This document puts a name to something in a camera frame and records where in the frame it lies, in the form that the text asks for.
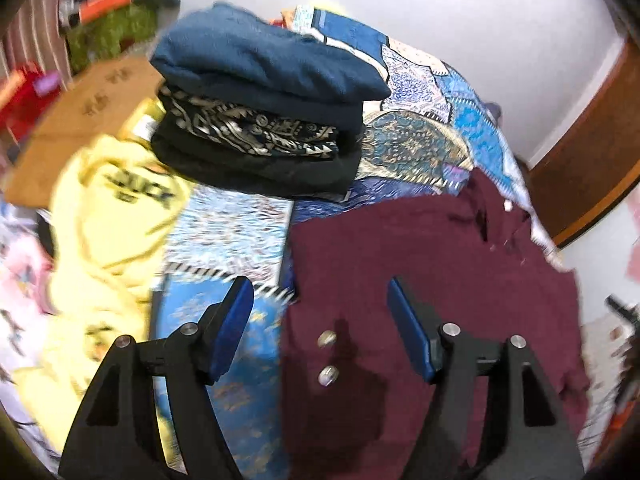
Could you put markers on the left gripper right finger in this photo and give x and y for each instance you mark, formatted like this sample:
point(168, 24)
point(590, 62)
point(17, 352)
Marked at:
point(493, 414)

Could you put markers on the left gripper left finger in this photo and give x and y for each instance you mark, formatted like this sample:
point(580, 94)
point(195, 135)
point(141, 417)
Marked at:
point(115, 433)

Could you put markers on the maroon button shirt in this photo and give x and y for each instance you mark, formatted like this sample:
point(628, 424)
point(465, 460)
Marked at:
point(352, 404)

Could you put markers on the yellow duck print shirt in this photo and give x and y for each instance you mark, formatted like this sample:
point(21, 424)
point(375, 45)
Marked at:
point(112, 209)

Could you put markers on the black patterned folded garment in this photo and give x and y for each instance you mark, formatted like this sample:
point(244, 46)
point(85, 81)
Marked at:
point(234, 147)

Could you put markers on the blue patchwork bed quilt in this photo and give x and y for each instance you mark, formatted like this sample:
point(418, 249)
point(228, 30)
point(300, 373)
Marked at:
point(425, 139)

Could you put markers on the brown cardboard box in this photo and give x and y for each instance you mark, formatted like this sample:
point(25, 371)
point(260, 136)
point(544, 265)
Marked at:
point(99, 100)

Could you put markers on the red toy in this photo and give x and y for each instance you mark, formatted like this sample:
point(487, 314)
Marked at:
point(25, 95)

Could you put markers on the folded blue denim garment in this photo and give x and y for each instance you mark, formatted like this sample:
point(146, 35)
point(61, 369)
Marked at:
point(227, 53)

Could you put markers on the green patterned storage box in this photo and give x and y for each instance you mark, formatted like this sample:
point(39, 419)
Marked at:
point(109, 35)

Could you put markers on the red striped curtain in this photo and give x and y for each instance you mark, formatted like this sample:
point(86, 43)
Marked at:
point(33, 36)

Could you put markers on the orange box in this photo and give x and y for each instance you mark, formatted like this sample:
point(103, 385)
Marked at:
point(92, 9)

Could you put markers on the wooden wardrobe frame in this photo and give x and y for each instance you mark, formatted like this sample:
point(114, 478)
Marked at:
point(596, 163)

